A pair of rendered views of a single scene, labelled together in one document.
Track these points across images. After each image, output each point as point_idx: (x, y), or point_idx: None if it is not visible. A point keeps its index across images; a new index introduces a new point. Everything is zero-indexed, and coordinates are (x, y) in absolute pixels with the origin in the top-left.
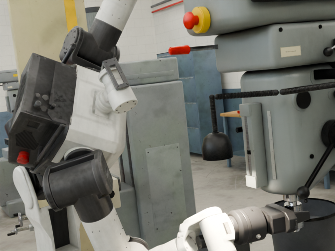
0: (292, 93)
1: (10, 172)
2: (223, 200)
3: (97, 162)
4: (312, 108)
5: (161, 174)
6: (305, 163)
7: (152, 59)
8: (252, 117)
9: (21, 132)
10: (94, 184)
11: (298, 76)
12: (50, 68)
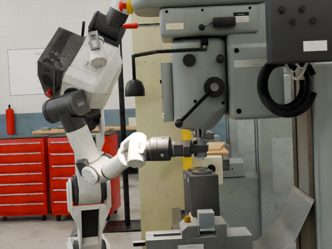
0: (181, 56)
1: None
2: None
3: (71, 94)
4: (198, 67)
5: (286, 166)
6: (189, 105)
7: None
8: (163, 71)
9: (43, 74)
10: (66, 106)
11: (186, 44)
12: (66, 37)
